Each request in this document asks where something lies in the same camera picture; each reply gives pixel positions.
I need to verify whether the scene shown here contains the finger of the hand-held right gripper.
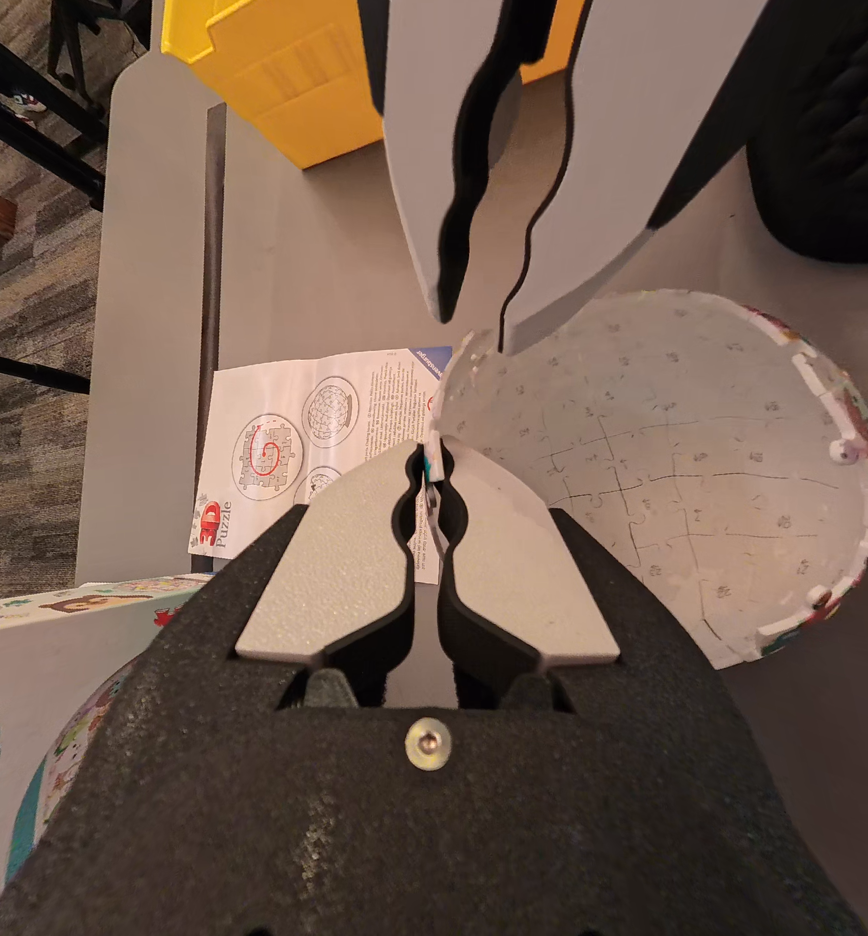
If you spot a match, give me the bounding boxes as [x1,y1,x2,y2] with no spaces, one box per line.
[498,0,769,357]
[381,0,545,326]

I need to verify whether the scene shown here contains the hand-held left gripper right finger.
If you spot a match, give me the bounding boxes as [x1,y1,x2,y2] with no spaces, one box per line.
[434,441,621,668]

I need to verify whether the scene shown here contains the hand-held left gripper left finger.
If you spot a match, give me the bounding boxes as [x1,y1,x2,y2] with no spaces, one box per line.
[235,441,424,668]

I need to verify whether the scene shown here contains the colourful puzzle ball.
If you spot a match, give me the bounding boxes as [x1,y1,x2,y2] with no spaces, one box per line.
[425,289,868,670]

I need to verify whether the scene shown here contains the colourful puzzle box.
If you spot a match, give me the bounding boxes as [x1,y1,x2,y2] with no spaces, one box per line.
[0,574,212,889]

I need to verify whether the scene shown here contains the black quilted pad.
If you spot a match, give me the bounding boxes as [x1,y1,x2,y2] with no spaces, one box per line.
[745,0,868,266]

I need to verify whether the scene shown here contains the yellow plastic bin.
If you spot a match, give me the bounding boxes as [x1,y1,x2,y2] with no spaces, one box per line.
[159,0,589,171]

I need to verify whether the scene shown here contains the folded instruction leaflet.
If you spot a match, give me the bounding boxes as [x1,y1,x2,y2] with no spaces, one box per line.
[187,345,455,586]

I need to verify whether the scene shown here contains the black metal leg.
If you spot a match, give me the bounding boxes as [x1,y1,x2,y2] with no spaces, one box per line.
[0,15,109,213]
[0,347,91,396]

